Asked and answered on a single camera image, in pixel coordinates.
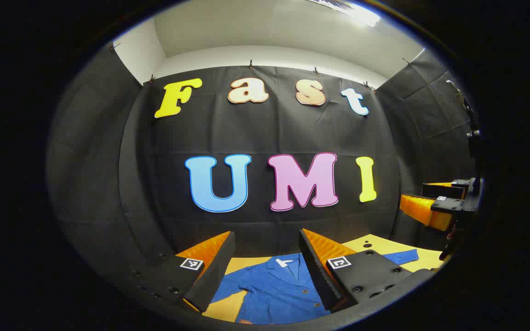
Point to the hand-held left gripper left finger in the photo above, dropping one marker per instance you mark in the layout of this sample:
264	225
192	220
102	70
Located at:
216	266

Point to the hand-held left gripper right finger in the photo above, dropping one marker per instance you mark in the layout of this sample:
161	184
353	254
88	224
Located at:
313	262

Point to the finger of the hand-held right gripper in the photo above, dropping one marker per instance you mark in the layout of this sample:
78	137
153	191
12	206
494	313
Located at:
440	190
419	209

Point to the black backdrop cloth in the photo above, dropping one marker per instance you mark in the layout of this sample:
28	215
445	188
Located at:
265	133

